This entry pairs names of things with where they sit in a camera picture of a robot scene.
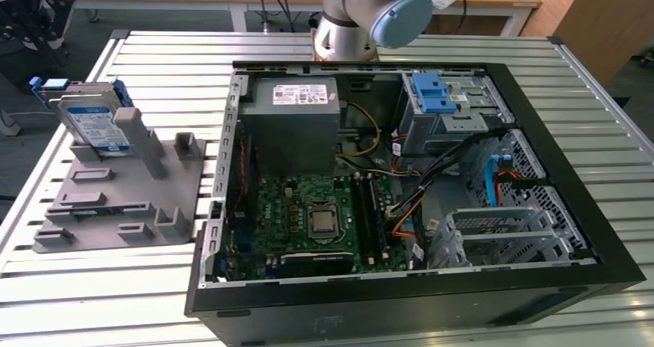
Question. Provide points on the hard disk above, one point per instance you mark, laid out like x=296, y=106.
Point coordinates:
x=94, y=125

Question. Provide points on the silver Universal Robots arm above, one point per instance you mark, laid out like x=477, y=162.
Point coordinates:
x=342, y=36

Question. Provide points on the silver disk bay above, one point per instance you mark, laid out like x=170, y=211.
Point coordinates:
x=512, y=236

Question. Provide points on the black mesh waste basket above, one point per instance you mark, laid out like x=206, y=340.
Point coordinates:
x=31, y=71

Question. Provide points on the white stand foot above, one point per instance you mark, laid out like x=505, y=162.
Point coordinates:
x=7, y=126

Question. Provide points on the grey parts rack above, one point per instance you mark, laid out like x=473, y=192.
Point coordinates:
x=127, y=194

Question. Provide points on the grey power supply unit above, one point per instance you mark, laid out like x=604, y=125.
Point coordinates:
x=292, y=140

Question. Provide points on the green motherboard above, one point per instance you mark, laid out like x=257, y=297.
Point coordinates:
x=286, y=209

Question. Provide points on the black CPU socket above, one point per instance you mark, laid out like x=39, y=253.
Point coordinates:
x=324, y=203

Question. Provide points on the silver CPU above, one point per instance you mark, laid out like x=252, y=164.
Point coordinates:
x=324, y=221

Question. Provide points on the blue plastic drive latch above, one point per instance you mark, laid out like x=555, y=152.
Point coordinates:
x=429, y=94

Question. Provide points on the black RAM slot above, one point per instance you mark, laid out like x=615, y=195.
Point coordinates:
x=364, y=217

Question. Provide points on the silver optical drive cage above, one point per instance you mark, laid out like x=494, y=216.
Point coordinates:
x=434, y=132

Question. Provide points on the black graphics card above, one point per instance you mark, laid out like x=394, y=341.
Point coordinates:
x=317, y=264

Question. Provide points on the black open PC case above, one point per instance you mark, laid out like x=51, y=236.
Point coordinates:
x=358, y=305

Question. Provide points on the wooden cabinet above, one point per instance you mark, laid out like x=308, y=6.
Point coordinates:
x=603, y=25

